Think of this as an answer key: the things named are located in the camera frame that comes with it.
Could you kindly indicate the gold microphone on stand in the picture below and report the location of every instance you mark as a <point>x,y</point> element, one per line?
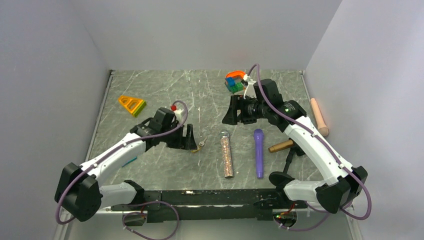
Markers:
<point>281,146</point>

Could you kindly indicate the purple microphone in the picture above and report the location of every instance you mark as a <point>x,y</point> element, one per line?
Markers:
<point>258,136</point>

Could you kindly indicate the peach wooden rolling pin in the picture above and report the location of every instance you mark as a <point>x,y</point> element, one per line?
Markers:
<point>321,125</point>

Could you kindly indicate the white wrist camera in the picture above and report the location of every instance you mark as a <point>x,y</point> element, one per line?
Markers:
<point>249,90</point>
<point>178,112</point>

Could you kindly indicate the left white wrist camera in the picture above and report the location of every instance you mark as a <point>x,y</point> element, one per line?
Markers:
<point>178,112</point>

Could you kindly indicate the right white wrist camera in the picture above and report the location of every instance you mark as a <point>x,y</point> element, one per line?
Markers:
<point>249,90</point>

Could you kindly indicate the orange horseshoe with lego blocks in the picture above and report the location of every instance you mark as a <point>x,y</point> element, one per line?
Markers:
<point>236,81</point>

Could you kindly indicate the glitter microphone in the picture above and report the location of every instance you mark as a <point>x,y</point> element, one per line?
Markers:
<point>224,137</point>

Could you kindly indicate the teal wooden block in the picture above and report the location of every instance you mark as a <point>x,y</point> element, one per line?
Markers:
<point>130,161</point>

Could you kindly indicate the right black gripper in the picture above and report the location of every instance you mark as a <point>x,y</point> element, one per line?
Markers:
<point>238,102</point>

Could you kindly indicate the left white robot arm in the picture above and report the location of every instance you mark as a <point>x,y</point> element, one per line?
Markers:
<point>81,189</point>

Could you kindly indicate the orange yellow triangle toy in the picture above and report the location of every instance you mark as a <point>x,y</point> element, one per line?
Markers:
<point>132,104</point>

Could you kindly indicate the black front rail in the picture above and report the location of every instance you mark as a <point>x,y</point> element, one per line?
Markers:
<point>218,204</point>

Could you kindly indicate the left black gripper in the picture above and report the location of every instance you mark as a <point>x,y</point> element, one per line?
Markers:
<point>186,142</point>

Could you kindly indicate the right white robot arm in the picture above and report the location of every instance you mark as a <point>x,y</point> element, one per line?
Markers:
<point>341,183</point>

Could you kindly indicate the black microphone stand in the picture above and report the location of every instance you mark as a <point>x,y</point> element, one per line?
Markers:
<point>286,165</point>

